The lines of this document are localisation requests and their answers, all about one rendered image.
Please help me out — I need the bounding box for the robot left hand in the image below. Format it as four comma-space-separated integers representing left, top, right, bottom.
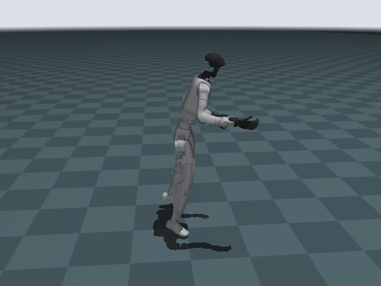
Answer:
211, 111, 227, 129

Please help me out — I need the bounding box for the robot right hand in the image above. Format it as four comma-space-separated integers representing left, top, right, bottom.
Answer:
229, 116, 259, 130

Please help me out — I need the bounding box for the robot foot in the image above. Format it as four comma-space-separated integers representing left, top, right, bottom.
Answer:
161, 192, 174, 201
166, 219, 189, 237

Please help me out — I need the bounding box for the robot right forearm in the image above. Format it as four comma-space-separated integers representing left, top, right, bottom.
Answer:
199, 113, 235, 127

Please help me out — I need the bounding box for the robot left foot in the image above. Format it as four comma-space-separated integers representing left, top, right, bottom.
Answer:
161, 192, 174, 201

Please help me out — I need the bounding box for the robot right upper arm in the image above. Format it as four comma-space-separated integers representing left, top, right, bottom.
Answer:
196, 83, 210, 125

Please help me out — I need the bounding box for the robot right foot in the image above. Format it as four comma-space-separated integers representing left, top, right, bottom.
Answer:
166, 219, 189, 237

